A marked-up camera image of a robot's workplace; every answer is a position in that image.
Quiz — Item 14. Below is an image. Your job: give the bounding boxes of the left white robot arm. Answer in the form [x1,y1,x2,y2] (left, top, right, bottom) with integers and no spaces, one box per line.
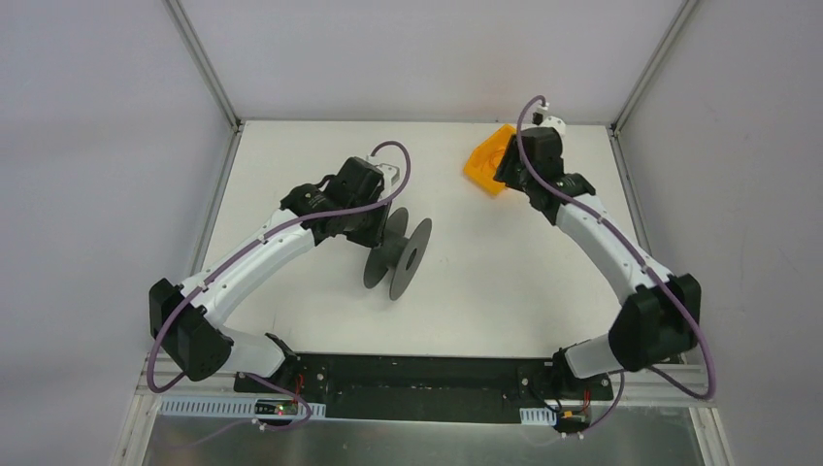
[149,157,400,393]

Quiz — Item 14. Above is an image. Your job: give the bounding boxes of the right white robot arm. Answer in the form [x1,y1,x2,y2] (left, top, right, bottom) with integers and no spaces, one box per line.
[494,126,702,398]

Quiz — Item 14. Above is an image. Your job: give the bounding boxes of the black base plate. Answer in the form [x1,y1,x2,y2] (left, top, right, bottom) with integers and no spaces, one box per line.
[234,352,613,424]

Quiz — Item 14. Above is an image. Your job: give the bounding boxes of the left white cable duct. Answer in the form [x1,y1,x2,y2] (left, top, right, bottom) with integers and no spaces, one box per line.
[158,396,326,420]

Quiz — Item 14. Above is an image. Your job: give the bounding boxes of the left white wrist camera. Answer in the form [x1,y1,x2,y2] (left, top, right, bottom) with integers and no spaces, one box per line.
[366,155,402,185]

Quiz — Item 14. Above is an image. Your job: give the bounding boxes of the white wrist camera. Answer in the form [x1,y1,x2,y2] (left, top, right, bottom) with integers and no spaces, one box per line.
[366,155,402,185]
[531,105,567,137]

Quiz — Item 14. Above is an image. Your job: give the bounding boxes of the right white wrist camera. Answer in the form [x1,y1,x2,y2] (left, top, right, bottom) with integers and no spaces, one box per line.
[531,105,567,137]

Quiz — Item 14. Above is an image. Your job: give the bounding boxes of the black cable spool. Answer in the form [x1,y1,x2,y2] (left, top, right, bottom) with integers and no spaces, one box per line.
[363,208,433,301]

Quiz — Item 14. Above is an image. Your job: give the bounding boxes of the white cable duct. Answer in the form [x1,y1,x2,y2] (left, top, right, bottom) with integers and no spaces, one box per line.
[158,396,326,420]
[519,408,557,427]

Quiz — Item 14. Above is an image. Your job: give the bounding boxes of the right white cable duct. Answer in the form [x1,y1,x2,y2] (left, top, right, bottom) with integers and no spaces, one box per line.
[519,408,557,427]

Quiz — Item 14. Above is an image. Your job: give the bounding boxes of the orange plastic bin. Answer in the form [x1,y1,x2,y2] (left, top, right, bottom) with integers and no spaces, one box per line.
[463,124,515,197]

